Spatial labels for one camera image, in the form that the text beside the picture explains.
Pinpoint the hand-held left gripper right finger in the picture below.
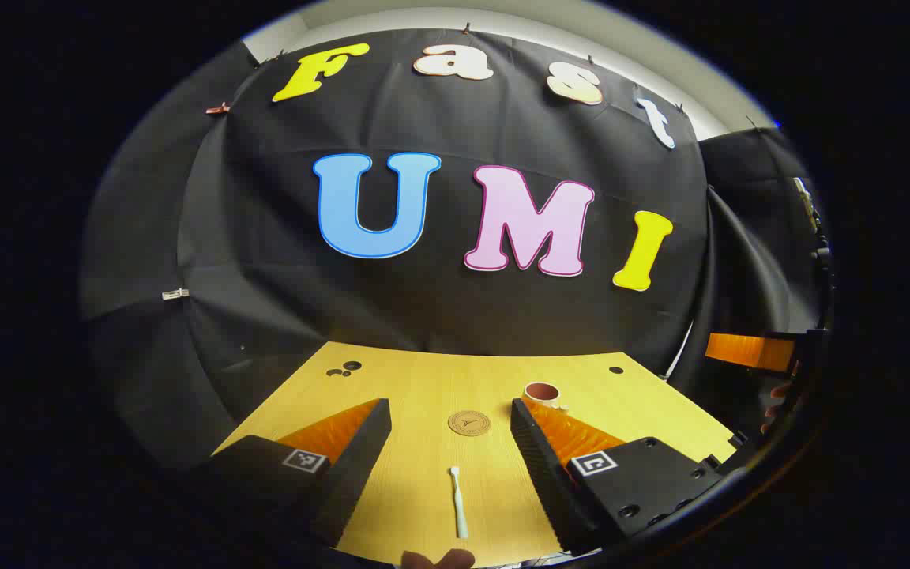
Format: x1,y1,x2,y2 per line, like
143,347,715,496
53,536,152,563
510,398,728,554

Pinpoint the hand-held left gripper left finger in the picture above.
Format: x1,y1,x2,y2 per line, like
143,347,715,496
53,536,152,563
179,398,393,550

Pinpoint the beige cup with pink inside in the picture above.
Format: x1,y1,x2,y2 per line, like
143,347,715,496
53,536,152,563
523,382,570,413

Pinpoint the round wooden coaster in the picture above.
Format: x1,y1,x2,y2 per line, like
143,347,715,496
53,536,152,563
448,410,492,437

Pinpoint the white toothbrush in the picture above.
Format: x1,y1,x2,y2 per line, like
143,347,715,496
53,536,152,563
449,466,470,540

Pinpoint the wooden desktop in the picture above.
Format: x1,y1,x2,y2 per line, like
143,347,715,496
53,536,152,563
214,341,740,568

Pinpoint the black backdrop cloth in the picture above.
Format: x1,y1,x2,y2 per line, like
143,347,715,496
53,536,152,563
80,28,831,467

